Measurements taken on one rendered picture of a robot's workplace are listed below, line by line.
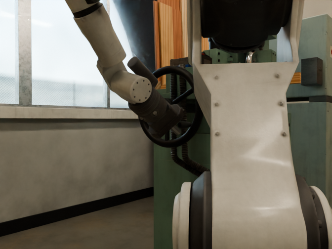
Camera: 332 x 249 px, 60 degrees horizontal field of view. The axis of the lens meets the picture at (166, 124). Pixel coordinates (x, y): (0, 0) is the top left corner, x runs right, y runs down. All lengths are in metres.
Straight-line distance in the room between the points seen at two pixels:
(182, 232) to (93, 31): 0.46
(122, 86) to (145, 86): 0.06
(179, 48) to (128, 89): 2.44
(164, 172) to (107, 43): 0.74
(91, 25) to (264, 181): 0.47
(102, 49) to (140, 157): 2.19
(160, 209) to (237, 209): 0.98
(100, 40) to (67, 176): 1.81
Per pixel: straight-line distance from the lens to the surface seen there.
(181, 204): 0.38
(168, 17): 3.05
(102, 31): 0.67
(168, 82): 1.13
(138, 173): 2.82
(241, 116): 0.41
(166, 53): 2.90
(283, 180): 0.38
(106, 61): 0.70
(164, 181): 1.28
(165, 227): 1.33
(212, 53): 1.29
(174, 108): 0.87
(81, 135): 2.42
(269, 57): 1.40
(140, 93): 0.71
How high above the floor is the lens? 0.76
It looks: 1 degrees down
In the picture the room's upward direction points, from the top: straight up
